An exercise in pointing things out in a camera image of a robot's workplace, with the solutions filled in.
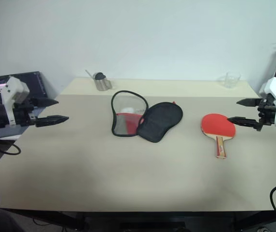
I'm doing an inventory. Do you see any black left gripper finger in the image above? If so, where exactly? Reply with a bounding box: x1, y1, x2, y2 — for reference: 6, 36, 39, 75
35, 115, 70, 128
32, 98, 60, 107

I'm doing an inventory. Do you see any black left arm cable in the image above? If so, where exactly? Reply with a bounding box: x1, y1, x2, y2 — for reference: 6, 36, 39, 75
0, 138, 22, 156

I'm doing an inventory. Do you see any clear glass cup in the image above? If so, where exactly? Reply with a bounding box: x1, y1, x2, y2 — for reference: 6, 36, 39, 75
221, 71, 242, 89

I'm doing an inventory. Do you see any red black paddle case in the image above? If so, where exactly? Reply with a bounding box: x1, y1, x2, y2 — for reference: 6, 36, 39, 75
110, 90, 184, 144

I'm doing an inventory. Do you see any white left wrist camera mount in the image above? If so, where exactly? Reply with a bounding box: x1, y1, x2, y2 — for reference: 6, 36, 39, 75
1, 75, 30, 126

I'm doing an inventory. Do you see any red table tennis paddle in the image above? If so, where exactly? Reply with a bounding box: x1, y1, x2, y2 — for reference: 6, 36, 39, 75
200, 113, 237, 160

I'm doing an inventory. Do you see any grey laptop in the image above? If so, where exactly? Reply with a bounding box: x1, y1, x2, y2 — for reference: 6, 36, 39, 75
0, 71, 48, 141

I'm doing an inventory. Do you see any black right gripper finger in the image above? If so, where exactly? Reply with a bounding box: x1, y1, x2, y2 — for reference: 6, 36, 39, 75
236, 97, 262, 108
227, 116, 260, 129

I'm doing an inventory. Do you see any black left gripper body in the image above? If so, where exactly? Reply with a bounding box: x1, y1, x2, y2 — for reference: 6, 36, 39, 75
13, 98, 38, 128

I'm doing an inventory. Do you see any stainless steel cup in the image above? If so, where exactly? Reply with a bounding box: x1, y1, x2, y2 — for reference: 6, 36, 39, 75
93, 72, 113, 92

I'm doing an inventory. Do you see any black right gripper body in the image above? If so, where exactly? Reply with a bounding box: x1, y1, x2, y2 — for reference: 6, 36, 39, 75
256, 95, 276, 132

